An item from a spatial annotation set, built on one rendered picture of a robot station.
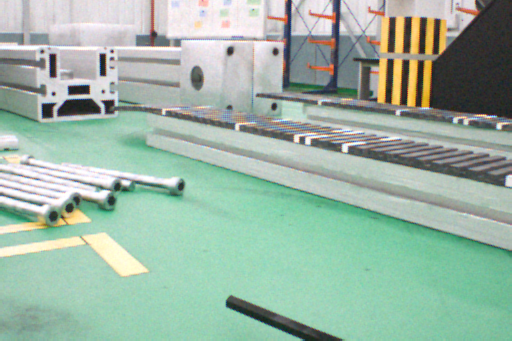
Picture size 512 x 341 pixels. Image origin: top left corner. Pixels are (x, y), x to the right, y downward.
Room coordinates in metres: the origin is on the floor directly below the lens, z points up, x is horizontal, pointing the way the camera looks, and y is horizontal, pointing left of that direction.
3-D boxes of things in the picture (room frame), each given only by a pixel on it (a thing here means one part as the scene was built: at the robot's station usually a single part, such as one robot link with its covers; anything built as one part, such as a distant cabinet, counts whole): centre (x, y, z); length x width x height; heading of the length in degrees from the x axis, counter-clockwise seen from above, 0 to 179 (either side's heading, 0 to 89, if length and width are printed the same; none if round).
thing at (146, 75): (1.09, 0.33, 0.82); 0.80 x 0.10 x 0.09; 40
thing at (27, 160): (0.36, 0.12, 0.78); 0.11 x 0.01 x 0.01; 59
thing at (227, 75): (0.76, 0.03, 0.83); 0.12 x 0.09 x 0.10; 130
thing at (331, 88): (11.22, -1.11, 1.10); 3.30 x 0.90 x 2.20; 34
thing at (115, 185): (0.35, 0.13, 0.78); 0.11 x 0.01 x 0.01; 59
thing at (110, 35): (1.09, 0.33, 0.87); 0.16 x 0.11 x 0.07; 40
